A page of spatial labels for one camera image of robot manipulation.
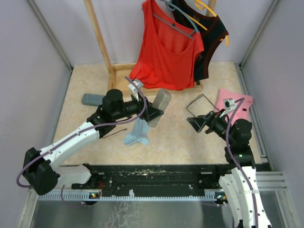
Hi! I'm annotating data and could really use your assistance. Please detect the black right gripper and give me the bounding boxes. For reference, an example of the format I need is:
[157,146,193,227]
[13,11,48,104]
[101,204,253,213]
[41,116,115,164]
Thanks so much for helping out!
[187,108,235,145]

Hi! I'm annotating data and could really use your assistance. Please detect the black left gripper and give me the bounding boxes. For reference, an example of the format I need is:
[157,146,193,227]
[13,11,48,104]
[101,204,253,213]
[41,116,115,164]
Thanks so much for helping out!
[113,90,163,122]

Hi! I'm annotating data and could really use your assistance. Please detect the wooden clothes rack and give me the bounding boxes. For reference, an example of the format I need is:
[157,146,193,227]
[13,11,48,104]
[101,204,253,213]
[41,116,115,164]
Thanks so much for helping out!
[84,0,217,96]

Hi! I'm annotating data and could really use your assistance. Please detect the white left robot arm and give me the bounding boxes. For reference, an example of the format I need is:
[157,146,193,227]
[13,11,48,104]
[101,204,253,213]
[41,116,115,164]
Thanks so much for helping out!
[21,89,171,195]

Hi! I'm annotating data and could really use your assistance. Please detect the grey glasses case green lining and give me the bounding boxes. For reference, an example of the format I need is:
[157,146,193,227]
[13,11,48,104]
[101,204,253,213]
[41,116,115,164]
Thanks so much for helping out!
[148,89,171,128]

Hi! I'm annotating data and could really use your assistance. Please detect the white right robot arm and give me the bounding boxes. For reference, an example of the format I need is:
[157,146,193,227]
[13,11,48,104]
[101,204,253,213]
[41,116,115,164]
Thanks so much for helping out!
[187,110,272,228]

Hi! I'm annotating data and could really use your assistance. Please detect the light blue cleaning cloth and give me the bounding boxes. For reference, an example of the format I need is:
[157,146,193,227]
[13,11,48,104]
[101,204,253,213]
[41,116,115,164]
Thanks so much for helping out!
[123,119,150,146]

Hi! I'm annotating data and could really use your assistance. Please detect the red tank top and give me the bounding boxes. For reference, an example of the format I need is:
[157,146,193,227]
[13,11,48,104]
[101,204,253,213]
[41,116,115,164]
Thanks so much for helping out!
[130,0,204,91]

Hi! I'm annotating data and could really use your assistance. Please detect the black maroon-trimmed tank top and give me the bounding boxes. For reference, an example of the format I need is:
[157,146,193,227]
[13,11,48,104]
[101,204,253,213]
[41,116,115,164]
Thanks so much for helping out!
[173,0,229,82]

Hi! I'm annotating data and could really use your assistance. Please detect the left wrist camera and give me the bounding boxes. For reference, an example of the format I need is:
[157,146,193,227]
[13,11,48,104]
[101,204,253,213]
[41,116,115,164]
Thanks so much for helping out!
[128,79,143,101]

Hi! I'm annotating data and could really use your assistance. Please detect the blue-grey glasses case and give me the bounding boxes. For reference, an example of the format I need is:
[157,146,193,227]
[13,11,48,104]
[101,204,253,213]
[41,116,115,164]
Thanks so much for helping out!
[81,93,104,106]

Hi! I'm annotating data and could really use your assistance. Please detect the grey clothes hanger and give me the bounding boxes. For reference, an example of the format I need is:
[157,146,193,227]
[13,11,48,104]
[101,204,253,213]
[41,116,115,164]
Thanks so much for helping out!
[152,0,200,39]

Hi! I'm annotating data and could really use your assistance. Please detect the black frame eyeglasses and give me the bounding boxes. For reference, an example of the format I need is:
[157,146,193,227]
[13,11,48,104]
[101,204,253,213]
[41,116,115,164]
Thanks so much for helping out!
[103,128,127,138]

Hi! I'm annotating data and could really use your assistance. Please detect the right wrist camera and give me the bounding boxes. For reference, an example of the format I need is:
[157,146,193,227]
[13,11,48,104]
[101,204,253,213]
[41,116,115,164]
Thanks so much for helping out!
[220,98,237,117]

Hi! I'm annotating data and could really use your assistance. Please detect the thin metal frame sunglasses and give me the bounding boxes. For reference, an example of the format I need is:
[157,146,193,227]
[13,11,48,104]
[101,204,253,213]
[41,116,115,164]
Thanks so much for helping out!
[186,93,220,117]

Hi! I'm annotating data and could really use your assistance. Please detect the yellow clothes hanger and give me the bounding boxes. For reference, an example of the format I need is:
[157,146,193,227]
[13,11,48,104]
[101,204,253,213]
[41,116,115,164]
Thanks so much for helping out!
[194,0,229,47]

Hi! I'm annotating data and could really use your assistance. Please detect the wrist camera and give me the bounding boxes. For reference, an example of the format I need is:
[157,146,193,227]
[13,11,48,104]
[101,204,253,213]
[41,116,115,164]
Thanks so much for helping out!
[128,79,143,101]
[220,98,237,117]

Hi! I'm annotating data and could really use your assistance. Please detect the folded pink t-shirt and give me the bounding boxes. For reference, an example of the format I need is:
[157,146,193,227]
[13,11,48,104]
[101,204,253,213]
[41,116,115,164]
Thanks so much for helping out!
[215,88,253,125]

